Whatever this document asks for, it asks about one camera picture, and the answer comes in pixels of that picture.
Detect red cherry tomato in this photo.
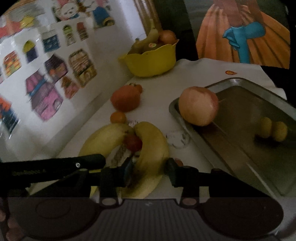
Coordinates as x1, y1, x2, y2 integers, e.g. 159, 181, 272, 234
123, 135, 142, 153

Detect small orange tangerine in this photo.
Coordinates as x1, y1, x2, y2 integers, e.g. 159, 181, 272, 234
110, 111, 127, 123

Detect red yellow striped apple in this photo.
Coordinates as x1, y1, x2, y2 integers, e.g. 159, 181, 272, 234
178, 86, 219, 126

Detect large red tomato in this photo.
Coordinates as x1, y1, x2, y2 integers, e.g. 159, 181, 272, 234
110, 85, 140, 113

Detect small yellow green fruit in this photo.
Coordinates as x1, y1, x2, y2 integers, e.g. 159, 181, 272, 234
260, 117, 273, 138

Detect person's hand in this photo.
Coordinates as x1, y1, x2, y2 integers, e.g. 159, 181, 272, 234
1, 205, 25, 241

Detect metal baking tray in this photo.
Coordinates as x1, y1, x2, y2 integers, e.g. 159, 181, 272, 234
169, 78, 295, 197

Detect houses drawing paper sheet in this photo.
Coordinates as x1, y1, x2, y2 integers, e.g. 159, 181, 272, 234
1, 18, 118, 149

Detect yellow plastic fruit bowl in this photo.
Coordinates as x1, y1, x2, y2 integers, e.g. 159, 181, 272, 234
118, 40, 179, 77

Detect banana in yellow bowl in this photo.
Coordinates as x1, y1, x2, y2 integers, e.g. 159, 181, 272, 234
128, 19, 159, 54

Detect orange fruit in bowl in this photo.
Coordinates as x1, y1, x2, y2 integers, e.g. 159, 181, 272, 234
159, 30, 177, 45

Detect orange dress girl painting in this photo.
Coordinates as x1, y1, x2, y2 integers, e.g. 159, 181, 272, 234
185, 0, 290, 69

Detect cartoon children poster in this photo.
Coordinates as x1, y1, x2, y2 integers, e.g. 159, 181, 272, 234
1, 1, 115, 39

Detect brown wooden post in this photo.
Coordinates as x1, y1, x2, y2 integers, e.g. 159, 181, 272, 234
133, 0, 162, 35

